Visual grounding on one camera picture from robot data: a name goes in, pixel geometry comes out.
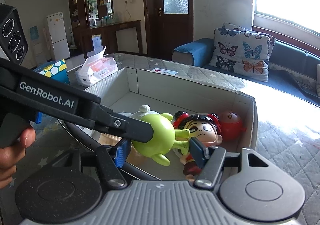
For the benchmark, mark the water dispenser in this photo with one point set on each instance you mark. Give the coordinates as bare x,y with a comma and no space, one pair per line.
39,55

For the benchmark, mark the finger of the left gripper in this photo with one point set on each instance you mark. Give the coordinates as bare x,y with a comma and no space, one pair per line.
130,126

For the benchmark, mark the dark wooden door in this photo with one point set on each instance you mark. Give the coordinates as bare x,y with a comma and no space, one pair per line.
168,24

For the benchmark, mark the tissue pack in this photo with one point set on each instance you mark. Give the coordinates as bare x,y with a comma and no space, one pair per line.
96,68

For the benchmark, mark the blue polka dot box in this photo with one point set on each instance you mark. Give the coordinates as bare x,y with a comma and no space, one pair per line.
56,70

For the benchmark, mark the red round toy figure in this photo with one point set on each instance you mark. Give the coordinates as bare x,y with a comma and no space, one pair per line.
231,125

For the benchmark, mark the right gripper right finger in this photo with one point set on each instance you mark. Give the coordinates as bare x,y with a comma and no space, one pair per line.
210,160

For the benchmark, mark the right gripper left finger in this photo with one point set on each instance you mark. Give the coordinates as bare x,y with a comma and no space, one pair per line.
110,159

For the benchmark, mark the dark wooden cabinet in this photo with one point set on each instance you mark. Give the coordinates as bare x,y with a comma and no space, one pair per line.
100,12

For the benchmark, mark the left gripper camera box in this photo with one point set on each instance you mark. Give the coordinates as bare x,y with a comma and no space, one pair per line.
14,46

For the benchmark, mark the black haired red doll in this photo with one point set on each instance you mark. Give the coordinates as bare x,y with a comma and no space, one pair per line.
206,128

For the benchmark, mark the left hand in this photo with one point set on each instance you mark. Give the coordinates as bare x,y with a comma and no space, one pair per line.
11,155

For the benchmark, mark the cardboard shoe box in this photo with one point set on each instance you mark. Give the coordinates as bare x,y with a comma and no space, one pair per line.
127,89

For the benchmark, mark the white card booklet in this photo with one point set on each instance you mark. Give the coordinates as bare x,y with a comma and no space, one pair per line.
165,71

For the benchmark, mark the white plastic toy figure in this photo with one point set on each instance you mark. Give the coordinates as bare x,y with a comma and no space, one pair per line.
143,111

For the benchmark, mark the green round toy figure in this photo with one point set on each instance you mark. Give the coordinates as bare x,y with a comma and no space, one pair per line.
165,137

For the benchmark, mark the blue sofa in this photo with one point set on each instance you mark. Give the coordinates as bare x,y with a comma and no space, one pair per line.
289,69

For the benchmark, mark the butterfly print pillow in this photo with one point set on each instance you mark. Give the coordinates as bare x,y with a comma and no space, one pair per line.
243,52

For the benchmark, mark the white refrigerator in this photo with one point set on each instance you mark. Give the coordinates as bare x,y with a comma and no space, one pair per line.
57,37

